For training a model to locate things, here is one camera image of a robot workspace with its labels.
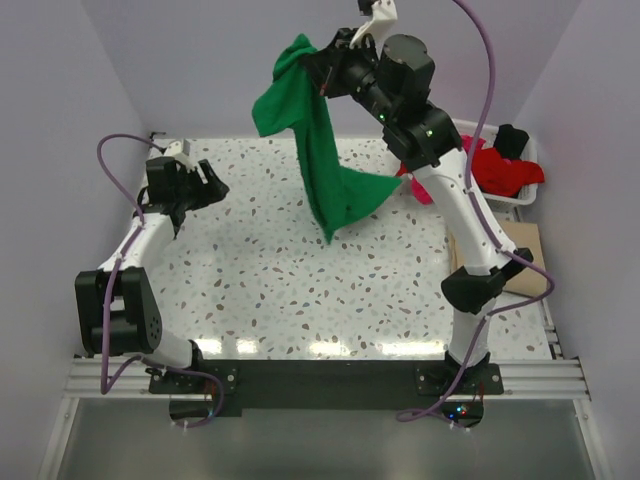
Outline red t shirt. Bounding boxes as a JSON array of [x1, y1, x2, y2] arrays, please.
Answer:
[[394, 144, 546, 197]]

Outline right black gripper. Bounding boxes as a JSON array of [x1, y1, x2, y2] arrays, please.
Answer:
[[303, 26, 399, 124]]

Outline purple cable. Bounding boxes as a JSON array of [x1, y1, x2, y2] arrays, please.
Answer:
[[394, 0, 556, 424], [95, 133, 224, 429]]

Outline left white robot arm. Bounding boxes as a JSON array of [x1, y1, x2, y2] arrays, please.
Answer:
[[74, 155, 229, 392]]

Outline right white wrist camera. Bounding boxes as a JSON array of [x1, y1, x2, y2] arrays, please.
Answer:
[[349, 0, 398, 49]]

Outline black t shirt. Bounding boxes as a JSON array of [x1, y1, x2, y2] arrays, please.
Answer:
[[493, 124, 530, 160]]

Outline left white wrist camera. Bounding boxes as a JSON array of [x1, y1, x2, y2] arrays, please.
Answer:
[[164, 139, 197, 171]]

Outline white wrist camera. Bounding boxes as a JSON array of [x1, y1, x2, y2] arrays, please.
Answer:
[[164, 139, 197, 171], [349, 0, 398, 49]]

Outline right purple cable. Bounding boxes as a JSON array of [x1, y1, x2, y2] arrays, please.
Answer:
[[394, 0, 556, 424]]

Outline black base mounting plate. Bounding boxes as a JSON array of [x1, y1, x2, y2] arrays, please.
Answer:
[[145, 360, 505, 423]]

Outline aluminium frame rail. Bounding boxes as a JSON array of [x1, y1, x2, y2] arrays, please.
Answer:
[[64, 355, 594, 401]]

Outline green t shirt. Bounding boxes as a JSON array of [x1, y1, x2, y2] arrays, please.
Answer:
[[252, 34, 402, 242]]

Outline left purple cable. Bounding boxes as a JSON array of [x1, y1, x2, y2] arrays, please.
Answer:
[[95, 133, 224, 429]]

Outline pink t shirt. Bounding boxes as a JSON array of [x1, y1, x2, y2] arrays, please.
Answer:
[[411, 135, 481, 206]]

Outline white plastic laundry basket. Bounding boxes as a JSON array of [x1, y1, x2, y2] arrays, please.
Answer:
[[453, 119, 538, 210]]

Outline folded beige t shirt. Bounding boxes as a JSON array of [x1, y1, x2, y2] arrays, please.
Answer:
[[449, 219, 549, 296]]

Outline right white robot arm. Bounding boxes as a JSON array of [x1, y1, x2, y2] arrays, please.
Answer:
[[301, 29, 533, 393]]

